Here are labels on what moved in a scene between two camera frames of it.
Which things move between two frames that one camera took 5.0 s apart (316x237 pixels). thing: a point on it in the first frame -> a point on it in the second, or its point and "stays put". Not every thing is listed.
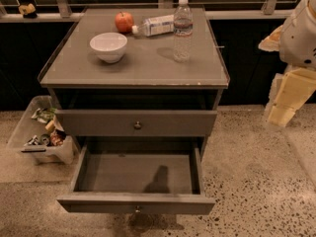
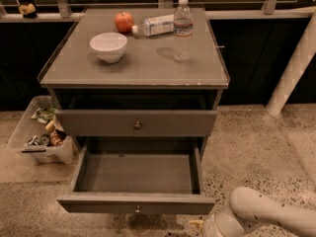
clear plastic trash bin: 39,133 stays put
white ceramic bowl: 110,46 stays put
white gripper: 298,39 -> 208,229
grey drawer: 145,176 stays put
